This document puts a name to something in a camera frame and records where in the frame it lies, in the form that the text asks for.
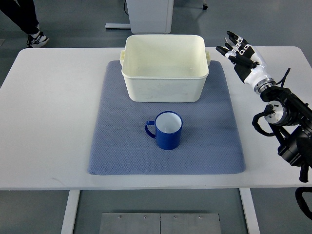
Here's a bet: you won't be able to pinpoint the grey metal floor plate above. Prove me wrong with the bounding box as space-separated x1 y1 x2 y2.
99 213 221 234

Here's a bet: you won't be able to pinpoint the white cabinet pedestal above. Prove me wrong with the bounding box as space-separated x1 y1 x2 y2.
105 0 174 34

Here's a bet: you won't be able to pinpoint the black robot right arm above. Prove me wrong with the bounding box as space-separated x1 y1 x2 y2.
252 77 312 183

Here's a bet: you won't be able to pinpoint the cream plastic box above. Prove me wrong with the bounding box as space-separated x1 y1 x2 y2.
119 34 210 103

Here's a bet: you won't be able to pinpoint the white table frame legs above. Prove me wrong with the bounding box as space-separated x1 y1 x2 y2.
60 188 260 234

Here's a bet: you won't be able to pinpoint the black white sneaker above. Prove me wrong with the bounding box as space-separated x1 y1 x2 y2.
26 31 49 48

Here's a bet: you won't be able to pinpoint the person leg dark trousers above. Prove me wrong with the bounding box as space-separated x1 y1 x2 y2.
0 0 39 35

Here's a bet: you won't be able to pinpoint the blue mug white inside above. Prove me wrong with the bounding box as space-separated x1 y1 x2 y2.
145 111 183 150

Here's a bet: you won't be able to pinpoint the blue-grey textured mat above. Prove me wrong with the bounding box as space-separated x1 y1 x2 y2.
88 61 245 176

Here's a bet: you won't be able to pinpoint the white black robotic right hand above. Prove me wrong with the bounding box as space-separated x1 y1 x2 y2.
216 31 276 94

